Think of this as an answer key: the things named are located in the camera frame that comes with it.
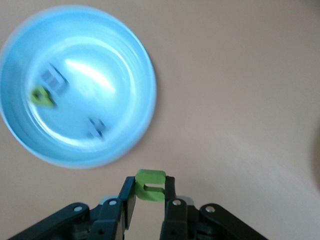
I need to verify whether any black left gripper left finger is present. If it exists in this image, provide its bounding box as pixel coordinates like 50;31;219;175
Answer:
7;176;137;240

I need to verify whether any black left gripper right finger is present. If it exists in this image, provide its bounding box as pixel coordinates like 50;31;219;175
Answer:
159;175;270;240

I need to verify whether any green letter u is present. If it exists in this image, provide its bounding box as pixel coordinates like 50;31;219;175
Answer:
134;169;167;203

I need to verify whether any blue letter x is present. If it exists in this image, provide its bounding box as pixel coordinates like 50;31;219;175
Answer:
86;117;106;140

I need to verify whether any green letter p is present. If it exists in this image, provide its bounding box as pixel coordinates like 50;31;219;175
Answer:
30;86;57;109

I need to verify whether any blue letter m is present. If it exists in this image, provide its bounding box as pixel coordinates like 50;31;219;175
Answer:
39;63;70;97

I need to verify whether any brown table mat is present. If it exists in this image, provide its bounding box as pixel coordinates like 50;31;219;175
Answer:
0;0;320;240

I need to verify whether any blue plate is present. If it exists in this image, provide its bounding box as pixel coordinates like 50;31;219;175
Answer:
0;4;158;170

